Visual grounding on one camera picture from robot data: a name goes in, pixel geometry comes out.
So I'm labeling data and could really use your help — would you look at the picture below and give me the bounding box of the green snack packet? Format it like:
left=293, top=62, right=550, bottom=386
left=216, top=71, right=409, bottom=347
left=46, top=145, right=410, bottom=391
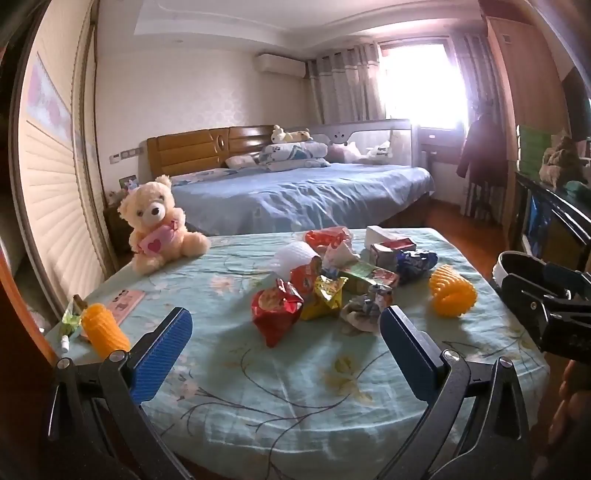
left=339, top=261, right=400, bottom=294

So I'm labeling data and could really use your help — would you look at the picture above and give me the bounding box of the brown plush toy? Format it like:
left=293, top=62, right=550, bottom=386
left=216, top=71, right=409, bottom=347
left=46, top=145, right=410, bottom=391
left=539, top=131, right=587, bottom=185

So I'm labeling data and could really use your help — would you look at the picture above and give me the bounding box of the wooden headboard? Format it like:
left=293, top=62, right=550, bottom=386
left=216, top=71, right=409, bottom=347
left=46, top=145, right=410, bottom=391
left=147, top=124, right=278, bottom=178

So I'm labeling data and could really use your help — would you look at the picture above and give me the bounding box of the person's right hand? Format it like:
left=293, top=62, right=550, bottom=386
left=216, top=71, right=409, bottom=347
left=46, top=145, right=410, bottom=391
left=547, top=364, right=591, bottom=462

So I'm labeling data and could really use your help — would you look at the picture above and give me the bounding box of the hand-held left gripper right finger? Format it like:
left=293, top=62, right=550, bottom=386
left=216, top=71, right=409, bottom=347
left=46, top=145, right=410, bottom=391
left=376, top=305, right=536, bottom=480

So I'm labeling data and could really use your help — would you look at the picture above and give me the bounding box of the white air conditioner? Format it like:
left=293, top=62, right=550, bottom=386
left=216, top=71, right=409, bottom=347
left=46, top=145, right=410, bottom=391
left=257, top=53, right=307, bottom=78

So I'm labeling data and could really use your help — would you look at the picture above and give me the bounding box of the red round snack packet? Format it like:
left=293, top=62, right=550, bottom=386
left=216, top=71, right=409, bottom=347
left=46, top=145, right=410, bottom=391
left=290, top=256, right=324, bottom=298

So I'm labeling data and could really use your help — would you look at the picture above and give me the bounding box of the stack of green boxes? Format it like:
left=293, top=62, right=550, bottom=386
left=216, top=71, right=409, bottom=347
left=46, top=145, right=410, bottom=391
left=517, top=124, right=552, bottom=174

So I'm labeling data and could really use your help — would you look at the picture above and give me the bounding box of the bright window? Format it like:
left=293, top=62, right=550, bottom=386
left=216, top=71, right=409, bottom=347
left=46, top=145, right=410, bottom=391
left=379, top=41, right=467, bottom=130

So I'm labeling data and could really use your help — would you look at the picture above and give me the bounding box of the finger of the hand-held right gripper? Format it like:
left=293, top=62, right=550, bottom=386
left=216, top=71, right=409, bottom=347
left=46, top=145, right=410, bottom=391
left=501, top=273, right=555, bottom=342
left=545, top=265, right=591, bottom=301

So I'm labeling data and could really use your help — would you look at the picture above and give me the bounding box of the wooden wardrobe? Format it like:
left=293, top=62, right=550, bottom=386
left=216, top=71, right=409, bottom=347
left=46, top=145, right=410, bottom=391
left=480, top=14, right=568, bottom=227

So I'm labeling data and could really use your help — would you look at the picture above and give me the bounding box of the green candy wrapper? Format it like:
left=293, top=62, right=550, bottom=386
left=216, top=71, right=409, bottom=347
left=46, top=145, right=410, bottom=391
left=62, top=298, right=88, bottom=337

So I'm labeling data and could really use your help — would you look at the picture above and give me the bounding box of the blue patterned pillow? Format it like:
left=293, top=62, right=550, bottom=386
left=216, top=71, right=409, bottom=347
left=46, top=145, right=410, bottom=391
left=257, top=141, right=331, bottom=172

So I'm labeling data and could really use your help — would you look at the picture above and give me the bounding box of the wooden nightstand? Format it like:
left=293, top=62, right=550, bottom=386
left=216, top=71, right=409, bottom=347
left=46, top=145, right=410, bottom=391
left=104, top=191, right=134, bottom=254

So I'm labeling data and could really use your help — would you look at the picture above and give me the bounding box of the grey crumpled wrapper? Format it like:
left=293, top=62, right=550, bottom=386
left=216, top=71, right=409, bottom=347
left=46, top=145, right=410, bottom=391
left=341, top=284, right=393, bottom=334

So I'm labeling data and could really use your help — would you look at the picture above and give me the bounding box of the white foam block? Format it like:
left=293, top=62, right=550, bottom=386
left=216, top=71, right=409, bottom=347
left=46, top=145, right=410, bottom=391
left=365, top=225, right=398, bottom=250

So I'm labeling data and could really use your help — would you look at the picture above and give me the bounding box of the grey curtain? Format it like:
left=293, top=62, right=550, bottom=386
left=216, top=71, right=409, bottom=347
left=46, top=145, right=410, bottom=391
left=307, top=42, right=386, bottom=125
left=450, top=32, right=485, bottom=134

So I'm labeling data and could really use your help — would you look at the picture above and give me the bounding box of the coat rack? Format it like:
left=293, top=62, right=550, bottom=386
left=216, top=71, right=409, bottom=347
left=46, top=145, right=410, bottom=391
left=464, top=99, right=495, bottom=217

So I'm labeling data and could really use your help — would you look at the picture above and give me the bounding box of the bed with blue sheet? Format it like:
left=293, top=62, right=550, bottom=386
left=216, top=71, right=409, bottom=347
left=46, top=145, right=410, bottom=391
left=171, top=164, right=435, bottom=236

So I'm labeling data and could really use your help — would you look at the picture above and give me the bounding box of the dark red coat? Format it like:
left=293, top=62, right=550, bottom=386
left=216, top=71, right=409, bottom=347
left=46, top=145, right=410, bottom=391
left=456, top=113, right=509, bottom=188

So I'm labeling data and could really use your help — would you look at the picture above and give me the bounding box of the yellow snack bag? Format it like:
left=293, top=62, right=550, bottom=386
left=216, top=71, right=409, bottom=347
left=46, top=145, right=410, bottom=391
left=300, top=274, right=349, bottom=321

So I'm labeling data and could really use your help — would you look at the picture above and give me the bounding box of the white louvered closet door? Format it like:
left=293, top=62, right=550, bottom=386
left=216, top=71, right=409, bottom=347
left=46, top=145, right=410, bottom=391
left=9, top=0, right=118, bottom=319

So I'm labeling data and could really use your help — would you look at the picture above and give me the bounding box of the white yellow plush toy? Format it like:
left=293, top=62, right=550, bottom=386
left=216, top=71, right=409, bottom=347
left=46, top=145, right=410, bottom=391
left=270, top=124, right=312, bottom=144

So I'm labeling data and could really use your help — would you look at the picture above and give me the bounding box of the flat blue pillow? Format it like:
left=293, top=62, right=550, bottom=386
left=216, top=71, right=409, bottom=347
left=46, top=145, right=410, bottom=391
left=173, top=167, right=238, bottom=188

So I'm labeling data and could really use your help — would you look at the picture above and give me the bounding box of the white red paper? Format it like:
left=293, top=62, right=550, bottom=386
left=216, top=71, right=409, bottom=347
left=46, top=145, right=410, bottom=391
left=322, top=240, right=361, bottom=278

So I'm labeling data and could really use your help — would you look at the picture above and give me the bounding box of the blue plastic bag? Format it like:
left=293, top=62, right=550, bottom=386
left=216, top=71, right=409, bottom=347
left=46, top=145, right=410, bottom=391
left=396, top=249, right=438, bottom=283

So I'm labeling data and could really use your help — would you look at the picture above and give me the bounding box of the red white carton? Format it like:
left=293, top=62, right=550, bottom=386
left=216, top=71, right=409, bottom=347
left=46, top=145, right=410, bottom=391
left=370, top=236, right=417, bottom=268

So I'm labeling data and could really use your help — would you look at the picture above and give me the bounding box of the pink card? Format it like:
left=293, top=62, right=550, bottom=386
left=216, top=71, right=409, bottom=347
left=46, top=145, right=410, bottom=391
left=99, top=288, right=146, bottom=324

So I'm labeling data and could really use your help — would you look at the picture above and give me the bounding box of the floral green tablecloth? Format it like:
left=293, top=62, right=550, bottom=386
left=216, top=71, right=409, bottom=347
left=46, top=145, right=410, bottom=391
left=46, top=226, right=550, bottom=480

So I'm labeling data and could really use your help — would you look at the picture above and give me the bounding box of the red snack bag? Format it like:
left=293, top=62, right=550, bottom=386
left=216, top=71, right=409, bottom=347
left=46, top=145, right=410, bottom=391
left=250, top=279, right=305, bottom=348

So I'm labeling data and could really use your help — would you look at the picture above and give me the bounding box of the yellow ribbed plastic toy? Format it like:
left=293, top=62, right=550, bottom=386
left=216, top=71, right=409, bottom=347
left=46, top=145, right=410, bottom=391
left=429, top=265, right=477, bottom=318

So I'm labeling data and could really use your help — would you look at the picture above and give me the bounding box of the cream teddy bear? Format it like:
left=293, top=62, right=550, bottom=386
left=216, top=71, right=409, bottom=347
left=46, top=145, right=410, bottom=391
left=117, top=174, right=212, bottom=276

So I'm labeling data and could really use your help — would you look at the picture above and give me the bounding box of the white round trash bin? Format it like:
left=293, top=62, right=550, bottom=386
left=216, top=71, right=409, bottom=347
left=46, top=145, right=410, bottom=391
left=491, top=250, right=550, bottom=296

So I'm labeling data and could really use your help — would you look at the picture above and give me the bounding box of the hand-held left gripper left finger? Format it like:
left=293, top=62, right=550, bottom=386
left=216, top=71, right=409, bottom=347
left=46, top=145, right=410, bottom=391
left=44, top=306, right=195, bottom=480

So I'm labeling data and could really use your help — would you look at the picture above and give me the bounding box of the desk under window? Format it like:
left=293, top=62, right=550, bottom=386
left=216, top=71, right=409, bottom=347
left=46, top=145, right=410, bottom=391
left=416, top=127, right=465, bottom=167

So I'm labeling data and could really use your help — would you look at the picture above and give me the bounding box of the orange corn toy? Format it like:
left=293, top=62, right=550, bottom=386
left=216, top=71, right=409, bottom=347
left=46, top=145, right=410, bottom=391
left=81, top=303, right=132, bottom=363

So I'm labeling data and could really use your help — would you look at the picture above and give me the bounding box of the grey bed guard rail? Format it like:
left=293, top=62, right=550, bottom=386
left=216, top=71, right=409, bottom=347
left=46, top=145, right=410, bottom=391
left=307, top=119, right=413, bottom=167

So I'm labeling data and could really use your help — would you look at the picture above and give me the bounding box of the pink plush toy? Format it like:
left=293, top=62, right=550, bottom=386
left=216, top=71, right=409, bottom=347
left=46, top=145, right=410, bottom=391
left=328, top=142, right=361, bottom=163

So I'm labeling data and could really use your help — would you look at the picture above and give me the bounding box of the red plastic bag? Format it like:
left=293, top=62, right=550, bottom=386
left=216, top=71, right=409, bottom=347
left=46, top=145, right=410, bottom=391
left=305, top=226, right=354, bottom=252

